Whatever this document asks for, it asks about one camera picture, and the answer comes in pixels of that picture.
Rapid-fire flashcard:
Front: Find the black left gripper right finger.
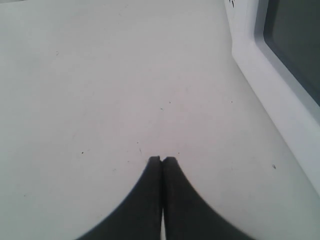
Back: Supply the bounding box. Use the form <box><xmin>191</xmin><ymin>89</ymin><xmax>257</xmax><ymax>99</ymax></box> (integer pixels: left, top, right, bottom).
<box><xmin>162</xmin><ymin>157</ymin><xmax>252</xmax><ymax>240</ymax></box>

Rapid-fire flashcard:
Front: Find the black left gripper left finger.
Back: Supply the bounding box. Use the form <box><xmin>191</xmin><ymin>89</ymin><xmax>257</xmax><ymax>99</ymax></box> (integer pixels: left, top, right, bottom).
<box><xmin>79</xmin><ymin>156</ymin><xmax>162</xmax><ymax>240</ymax></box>

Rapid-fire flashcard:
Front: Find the white microwave oven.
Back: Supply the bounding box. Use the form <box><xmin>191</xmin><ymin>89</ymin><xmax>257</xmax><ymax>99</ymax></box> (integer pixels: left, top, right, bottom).
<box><xmin>224</xmin><ymin>0</ymin><xmax>320</xmax><ymax>188</ymax></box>

